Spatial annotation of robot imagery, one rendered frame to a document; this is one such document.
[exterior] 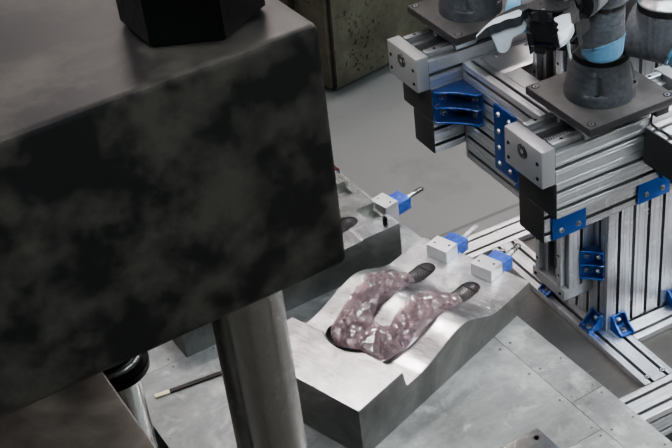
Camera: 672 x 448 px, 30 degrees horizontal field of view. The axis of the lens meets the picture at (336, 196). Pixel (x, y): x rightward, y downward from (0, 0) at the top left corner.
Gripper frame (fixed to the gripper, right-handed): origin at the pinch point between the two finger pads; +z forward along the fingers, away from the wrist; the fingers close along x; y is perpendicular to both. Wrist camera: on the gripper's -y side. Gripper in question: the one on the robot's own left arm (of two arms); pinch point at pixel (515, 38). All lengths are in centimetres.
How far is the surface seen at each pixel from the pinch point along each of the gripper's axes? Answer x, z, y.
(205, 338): 61, 28, 55
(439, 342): 17, 13, 55
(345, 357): 28, 27, 51
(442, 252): 32, -11, 54
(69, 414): -9, 100, -7
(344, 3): 187, -175, 84
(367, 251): 47, -6, 54
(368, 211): 53, -16, 52
